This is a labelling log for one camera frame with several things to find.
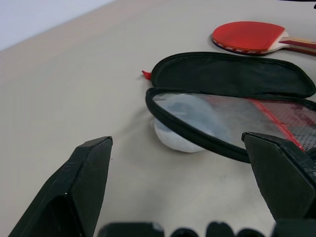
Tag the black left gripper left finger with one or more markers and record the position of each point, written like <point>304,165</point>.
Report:
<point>74,182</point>

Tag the black zippered paddle case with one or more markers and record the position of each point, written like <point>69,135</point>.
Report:
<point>229,79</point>

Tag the red table tennis paddle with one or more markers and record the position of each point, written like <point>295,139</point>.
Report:
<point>249,37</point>

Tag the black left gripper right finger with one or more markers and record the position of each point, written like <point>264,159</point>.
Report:
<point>279,177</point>

